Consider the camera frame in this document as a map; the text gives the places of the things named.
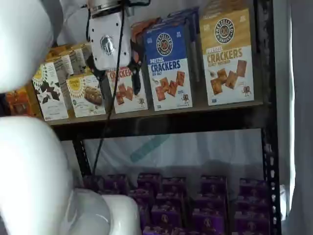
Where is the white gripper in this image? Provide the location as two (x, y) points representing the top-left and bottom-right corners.
(86, 12), (143, 96)

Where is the yellow white pretzel crackers box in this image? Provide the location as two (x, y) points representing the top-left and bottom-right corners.
(200, 0), (250, 18)
(199, 8), (255, 106)

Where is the orange white pretzel crackers box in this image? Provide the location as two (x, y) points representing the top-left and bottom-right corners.
(106, 22), (149, 115)
(131, 17), (162, 37)

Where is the yellow white cookie bar box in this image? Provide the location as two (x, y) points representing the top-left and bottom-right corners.
(66, 74), (106, 118)

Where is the white box with nutrition label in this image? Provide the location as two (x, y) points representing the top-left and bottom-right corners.
(52, 55), (74, 77)

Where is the blue white pretzel crackers box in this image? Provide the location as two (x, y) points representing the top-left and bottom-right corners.
(143, 23), (194, 112)
(156, 7), (200, 84)

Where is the white box with dark crackers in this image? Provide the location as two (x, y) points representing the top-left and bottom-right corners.
(32, 62), (69, 121)

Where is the orange brown snack box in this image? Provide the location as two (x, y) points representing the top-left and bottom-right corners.
(6, 88), (35, 118)

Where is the purple snack box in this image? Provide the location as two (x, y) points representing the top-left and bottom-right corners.
(191, 208), (226, 232)
(156, 192), (185, 209)
(200, 175), (227, 195)
(136, 173), (162, 194)
(135, 203), (151, 228)
(161, 177), (188, 196)
(239, 178), (269, 196)
(233, 211), (270, 235)
(151, 205), (183, 228)
(195, 193), (227, 212)
(106, 174), (129, 195)
(127, 188), (155, 206)
(236, 194), (269, 213)
(142, 225), (179, 235)

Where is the black metal shelf rack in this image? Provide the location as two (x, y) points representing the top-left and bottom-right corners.
(48, 0), (282, 235)

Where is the teal tape strip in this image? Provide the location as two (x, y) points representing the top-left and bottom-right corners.
(129, 134), (173, 163)

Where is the white plastic backdrop sheet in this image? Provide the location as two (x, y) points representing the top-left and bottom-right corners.
(55, 0), (265, 183)

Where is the grey fabric curtain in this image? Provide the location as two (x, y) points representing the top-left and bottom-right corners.
(273, 0), (313, 235)

